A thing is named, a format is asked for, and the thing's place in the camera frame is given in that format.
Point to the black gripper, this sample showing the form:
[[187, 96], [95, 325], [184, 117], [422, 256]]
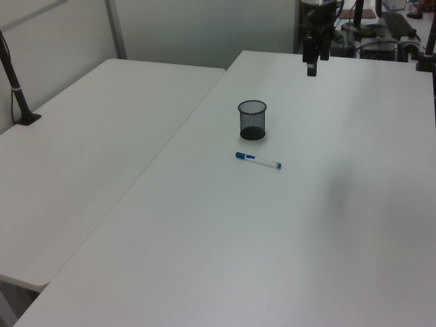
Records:
[[318, 18]]

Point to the blue and white marker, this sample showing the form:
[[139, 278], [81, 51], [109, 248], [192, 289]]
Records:
[[257, 160]]

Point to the black monitor stand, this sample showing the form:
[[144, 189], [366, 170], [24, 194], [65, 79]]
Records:
[[357, 17]]

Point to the grey electronics box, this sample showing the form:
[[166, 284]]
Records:
[[378, 47]]

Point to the black keyboard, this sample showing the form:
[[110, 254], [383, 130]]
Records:
[[396, 23]]

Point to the black mesh pen cup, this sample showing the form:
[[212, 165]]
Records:
[[252, 119]]

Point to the black clamp stand pole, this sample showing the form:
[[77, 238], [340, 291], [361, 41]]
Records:
[[428, 46]]

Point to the grey partition frame post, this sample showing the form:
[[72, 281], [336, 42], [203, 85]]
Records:
[[116, 29]]

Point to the black camera stand pole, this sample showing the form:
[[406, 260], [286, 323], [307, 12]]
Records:
[[15, 85]]

